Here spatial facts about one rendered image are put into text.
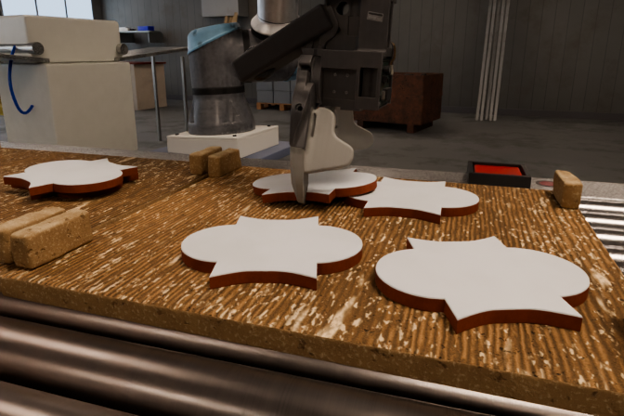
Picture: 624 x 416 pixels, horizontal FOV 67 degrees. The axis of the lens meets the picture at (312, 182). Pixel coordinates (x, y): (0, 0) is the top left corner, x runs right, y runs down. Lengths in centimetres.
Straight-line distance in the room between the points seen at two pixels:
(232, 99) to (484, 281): 82
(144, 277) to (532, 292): 25
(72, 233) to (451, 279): 28
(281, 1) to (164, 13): 1097
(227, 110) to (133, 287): 75
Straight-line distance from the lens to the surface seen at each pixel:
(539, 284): 33
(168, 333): 33
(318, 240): 36
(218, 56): 105
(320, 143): 45
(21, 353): 34
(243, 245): 36
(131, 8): 1261
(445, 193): 50
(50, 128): 473
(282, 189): 48
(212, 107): 105
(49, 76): 465
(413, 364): 27
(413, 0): 943
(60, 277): 37
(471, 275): 33
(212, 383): 27
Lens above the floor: 108
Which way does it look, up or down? 15 degrees down
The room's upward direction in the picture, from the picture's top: straight up
